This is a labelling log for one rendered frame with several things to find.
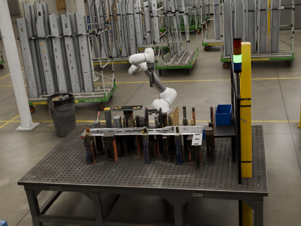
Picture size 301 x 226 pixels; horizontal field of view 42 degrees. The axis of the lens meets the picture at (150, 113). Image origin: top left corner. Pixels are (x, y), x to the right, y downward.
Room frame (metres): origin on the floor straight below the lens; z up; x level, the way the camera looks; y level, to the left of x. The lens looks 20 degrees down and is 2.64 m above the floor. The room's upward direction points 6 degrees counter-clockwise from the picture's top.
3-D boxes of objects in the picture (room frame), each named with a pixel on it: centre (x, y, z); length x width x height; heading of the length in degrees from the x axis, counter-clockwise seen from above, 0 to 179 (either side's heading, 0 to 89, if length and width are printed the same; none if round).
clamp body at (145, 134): (3.87, 0.08, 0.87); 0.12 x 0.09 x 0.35; 169
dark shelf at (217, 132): (4.07, -0.82, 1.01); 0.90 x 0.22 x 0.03; 169
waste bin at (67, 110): (6.76, 1.59, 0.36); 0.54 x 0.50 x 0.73; 164
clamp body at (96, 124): (4.33, 0.65, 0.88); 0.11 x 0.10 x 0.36; 169
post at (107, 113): (4.47, 0.52, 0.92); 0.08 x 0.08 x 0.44; 79
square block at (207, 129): (3.78, -0.60, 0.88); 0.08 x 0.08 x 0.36; 79
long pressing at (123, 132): (4.05, 0.13, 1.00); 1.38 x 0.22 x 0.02; 79
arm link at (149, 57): (4.27, -0.04, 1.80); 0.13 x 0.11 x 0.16; 115
